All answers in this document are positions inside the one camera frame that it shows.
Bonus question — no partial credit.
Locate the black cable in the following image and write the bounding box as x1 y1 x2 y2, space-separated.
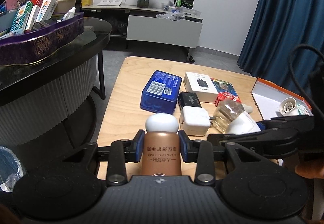
289 43 324 103

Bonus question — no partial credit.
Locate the white charger box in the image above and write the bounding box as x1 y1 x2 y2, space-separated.
183 71 218 103

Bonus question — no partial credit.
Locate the white tv cabinet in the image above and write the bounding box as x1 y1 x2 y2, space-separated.
82 4 203 63

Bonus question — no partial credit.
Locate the bronze hand cream bottle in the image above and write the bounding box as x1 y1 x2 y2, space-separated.
141 113 181 176

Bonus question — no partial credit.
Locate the black usb charger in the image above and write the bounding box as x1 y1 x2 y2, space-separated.
177 92 201 110

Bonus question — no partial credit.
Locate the blue curtain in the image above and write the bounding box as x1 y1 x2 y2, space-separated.
237 0 323 93

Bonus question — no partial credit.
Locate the clear glass bottle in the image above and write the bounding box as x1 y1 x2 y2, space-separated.
213 99 254 134

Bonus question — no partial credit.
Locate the white power adapter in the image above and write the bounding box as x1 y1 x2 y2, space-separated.
179 106 211 137

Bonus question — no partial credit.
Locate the right hand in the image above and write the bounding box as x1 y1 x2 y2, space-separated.
295 153 324 179

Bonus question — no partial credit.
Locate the blue tin box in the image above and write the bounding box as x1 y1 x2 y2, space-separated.
140 70 182 115

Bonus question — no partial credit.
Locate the purple patterned tray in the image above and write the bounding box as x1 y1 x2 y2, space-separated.
1 12 83 66

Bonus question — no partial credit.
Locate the red and green card box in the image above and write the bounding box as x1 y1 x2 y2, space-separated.
211 78 242 106

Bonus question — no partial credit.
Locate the orange-rimmed white box lid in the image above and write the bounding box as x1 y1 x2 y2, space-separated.
251 78 313 120

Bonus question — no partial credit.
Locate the teal small product box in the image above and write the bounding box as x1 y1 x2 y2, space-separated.
297 104 310 115

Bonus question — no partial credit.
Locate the black round side table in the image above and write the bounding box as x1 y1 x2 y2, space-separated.
1 17 112 146

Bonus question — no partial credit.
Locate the black green display box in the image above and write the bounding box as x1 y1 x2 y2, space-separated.
174 0 194 9

